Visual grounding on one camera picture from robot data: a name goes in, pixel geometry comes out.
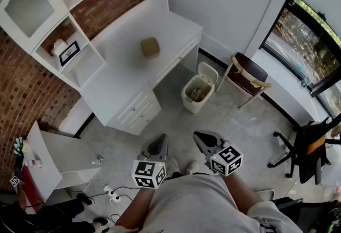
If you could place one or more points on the white desk with hutch shelves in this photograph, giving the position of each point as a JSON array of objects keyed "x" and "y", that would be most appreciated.
[{"x": 136, "y": 112}]

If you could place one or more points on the brown cardboard tray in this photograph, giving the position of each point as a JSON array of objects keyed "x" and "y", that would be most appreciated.
[{"x": 150, "y": 48}]

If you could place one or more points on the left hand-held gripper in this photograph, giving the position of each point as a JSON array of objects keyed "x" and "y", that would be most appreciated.
[{"x": 149, "y": 173}]

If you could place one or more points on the person's shoe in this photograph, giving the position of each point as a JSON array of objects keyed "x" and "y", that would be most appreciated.
[
  {"x": 192, "y": 167},
  {"x": 173, "y": 166}
]

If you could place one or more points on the black office chair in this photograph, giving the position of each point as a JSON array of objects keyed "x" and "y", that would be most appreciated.
[{"x": 309, "y": 157}]

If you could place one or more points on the person's left shoe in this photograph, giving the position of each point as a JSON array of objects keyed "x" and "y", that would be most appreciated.
[{"x": 173, "y": 166}]

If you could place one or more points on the white power strip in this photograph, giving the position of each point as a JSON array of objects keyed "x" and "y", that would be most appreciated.
[
  {"x": 115, "y": 199},
  {"x": 108, "y": 189}
]

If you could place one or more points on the white side cabinet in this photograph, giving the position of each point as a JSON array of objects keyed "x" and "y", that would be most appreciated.
[{"x": 66, "y": 152}]

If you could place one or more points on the black picture frame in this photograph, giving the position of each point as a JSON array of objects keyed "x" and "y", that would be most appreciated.
[{"x": 69, "y": 53}]

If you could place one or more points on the person's left forearm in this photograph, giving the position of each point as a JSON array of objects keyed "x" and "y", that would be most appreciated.
[{"x": 134, "y": 208}]

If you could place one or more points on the person's right forearm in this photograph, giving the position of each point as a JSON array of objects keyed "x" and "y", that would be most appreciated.
[{"x": 242, "y": 192}]

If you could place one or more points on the person's right shoe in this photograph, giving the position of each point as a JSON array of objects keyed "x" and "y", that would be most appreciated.
[{"x": 192, "y": 167}]

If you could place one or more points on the white ceramic jar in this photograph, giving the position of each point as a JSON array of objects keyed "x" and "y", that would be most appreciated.
[{"x": 59, "y": 46}]

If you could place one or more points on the black chrome-frame chair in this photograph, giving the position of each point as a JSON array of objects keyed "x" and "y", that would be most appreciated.
[{"x": 290, "y": 208}]

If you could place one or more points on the black framed window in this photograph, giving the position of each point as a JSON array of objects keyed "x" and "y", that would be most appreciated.
[{"x": 301, "y": 40}]

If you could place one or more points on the person's black trousers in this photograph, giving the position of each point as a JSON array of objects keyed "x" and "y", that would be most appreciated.
[{"x": 174, "y": 174}]

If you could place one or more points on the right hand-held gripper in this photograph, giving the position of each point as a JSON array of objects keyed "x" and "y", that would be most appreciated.
[{"x": 226, "y": 160}]

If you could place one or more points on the white and red bottle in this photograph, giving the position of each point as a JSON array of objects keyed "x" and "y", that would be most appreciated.
[{"x": 34, "y": 164}]

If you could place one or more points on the white window counter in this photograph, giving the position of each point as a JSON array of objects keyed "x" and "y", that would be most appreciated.
[{"x": 282, "y": 82}]

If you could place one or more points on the person's grey sweatshirt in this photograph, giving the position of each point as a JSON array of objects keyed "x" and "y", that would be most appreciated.
[{"x": 191, "y": 205}]

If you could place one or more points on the wooden chair with dark seat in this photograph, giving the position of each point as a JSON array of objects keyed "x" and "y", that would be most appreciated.
[{"x": 250, "y": 72}]

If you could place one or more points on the white trash bin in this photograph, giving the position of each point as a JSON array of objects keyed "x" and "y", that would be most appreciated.
[{"x": 197, "y": 105}]

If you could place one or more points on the clear water bottle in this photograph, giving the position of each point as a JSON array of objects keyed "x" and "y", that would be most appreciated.
[{"x": 305, "y": 82}]

